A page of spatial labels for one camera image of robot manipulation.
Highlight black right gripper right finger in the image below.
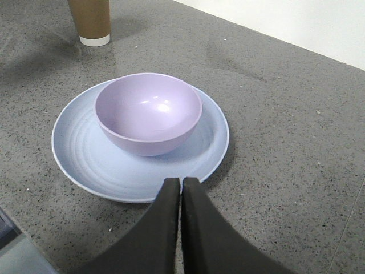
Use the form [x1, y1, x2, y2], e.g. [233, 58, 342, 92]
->
[181, 178, 291, 273]

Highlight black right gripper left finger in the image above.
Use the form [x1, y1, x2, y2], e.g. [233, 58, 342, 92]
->
[73, 178, 180, 273]

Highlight lilac plastic bowl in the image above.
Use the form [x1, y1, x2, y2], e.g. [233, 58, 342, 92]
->
[94, 73, 203, 156]

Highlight brown paper cup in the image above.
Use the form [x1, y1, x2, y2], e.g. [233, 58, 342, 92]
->
[68, 0, 111, 47]

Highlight light blue plastic plate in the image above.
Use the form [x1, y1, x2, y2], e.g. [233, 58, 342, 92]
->
[52, 83, 229, 203]

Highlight grey cabinet door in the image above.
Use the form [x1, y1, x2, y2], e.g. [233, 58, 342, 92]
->
[1, 210, 57, 273]

